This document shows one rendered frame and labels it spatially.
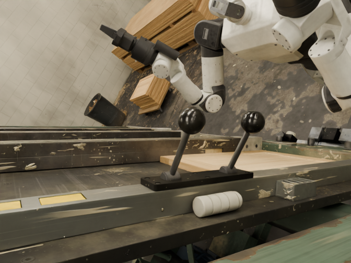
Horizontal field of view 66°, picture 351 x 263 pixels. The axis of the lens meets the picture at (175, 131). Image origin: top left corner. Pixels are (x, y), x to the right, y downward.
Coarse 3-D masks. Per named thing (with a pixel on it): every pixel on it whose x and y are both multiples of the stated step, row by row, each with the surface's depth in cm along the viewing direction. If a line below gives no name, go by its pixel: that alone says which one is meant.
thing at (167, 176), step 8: (184, 112) 36; (192, 112) 35; (200, 112) 36; (184, 120) 35; (192, 120) 35; (200, 120) 35; (184, 128) 36; (192, 128) 35; (200, 128) 36; (184, 136) 38; (184, 144) 38; (176, 152) 39; (176, 160) 39; (176, 168) 40; (160, 176) 42; (168, 176) 40; (176, 176) 41
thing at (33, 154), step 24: (0, 144) 63; (24, 144) 66; (48, 144) 69; (72, 144) 72; (96, 144) 75; (120, 144) 79; (144, 144) 83; (168, 144) 88; (192, 144) 93; (216, 144) 99; (0, 168) 63; (24, 168) 66; (48, 168) 69
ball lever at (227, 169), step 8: (248, 112) 42; (256, 112) 42; (248, 120) 42; (256, 120) 41; (264, 120) 42; (248, 128) 42; (256, 128) 42; (248, 136) 44; (240, 144) 45; (240, 152) 46; (232, 160) 46; (224, 168) 47; (232, 168) 47
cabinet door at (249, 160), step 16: (160, 160) 86; (192, 160) 79; (208, 160) 82; (224, 160) 83; (240, 160) 84; (256, 160) 85; (272, 160) 86; (288, 160) 87; (304, 160) 88; (320, 160) 87
